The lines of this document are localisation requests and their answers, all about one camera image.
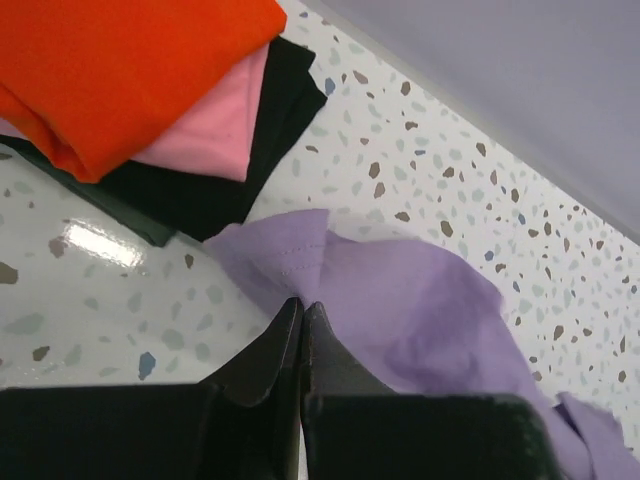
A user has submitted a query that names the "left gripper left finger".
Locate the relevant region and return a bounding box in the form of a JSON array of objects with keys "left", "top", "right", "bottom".
[{"left": 1, "top": 298, "right": 303, "bottom": 479}]

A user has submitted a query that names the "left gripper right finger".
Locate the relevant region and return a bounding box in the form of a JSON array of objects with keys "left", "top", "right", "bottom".
[{"left": 301, "top": 302, "right": 555, "bottom": 479}]

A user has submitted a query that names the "lilac polo shirt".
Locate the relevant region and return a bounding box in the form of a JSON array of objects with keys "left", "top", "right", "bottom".
[{"left": 204, "top": 209, "right": 639, "bottom": 479}]

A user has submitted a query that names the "folded black t shirt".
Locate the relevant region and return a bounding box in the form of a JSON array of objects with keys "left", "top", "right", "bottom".
[{"left": 1, "top": 37, "right": 326, "bottom": 247}]

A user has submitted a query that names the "folded pink t shirt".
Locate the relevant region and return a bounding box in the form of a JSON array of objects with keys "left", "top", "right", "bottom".
[{"left": 133, "top": 46, "right": 269, "bottom": 182}]

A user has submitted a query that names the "folded orange t shirt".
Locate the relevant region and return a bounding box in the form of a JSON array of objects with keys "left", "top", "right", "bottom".
[{"left": 1, "top": 1, "right": 287, "bottom": 183}]

